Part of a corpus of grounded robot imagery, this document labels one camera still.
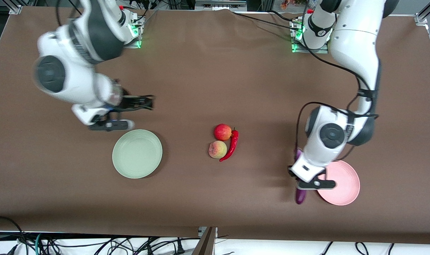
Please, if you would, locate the purple eggplant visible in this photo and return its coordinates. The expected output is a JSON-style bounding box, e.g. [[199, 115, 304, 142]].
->
[[294, 148, 308, 205]]

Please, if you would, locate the red chili pepper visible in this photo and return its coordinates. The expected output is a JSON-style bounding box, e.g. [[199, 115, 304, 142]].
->
[[220, 128, 239, 163]]

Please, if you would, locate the yellow-pink peach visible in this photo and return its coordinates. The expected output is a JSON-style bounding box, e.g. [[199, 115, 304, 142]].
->
[[208, 140, 228, 159]]

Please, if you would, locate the red apple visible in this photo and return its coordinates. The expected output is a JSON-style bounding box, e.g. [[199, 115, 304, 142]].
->
[[214, 124, 233, 141]]

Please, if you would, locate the light green plate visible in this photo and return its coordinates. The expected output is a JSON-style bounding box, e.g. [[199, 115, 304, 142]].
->
[[112, 129, 163, 179]]

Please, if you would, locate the pink plate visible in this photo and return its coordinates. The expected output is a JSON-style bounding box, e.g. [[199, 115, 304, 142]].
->
[[316, 160, 360, 206]]

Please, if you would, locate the brown table cloth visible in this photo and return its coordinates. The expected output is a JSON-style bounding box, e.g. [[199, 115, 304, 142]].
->
[[0, 6, 430, 245]]

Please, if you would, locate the grey metal device box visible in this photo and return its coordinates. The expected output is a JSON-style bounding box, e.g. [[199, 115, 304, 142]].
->
[[195, 0, 247, 11]]

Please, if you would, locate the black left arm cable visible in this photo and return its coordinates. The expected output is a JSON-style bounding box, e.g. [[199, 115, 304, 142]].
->
[[294, 30, 380, 167]]

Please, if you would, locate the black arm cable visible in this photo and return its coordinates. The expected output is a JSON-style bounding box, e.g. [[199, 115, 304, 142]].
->
[[55, 0, 84, 27], [294, 30, 380, 167]]

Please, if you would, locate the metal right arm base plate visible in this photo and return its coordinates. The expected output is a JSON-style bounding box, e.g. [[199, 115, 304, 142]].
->
[[124, 35, 142, 49]]

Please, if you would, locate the aluminium profile post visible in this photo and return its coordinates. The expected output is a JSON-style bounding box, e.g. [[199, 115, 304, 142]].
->
[[191, 227, 218, 255]]

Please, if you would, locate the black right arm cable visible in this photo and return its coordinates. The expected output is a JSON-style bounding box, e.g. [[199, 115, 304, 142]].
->
[[55, 0, 84, 27]]

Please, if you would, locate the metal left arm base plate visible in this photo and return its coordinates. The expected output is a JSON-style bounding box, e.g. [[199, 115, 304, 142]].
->
[[292, 42, 329, 54]]

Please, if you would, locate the black power plug cable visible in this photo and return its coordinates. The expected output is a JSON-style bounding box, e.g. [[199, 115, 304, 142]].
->
[[172, 237, 185, 254]]

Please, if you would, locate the long black base cable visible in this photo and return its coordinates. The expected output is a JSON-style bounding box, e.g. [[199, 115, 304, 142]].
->
[[233, 12, 297, 29]]

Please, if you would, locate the metal corner bracket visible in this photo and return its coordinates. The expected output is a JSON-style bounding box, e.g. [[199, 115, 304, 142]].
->
[[8, 0, 23, 15]]

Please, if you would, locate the short black base cable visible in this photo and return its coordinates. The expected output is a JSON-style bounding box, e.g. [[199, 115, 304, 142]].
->
[[270, 10, 298, 21]]

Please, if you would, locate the black looped floor cable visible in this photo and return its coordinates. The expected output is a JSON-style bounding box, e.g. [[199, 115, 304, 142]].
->
[[0, 216, 28, 255]]

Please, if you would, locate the aluminium frame corner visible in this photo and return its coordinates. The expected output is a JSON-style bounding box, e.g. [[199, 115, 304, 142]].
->
[[415, 0, 430, 26]]

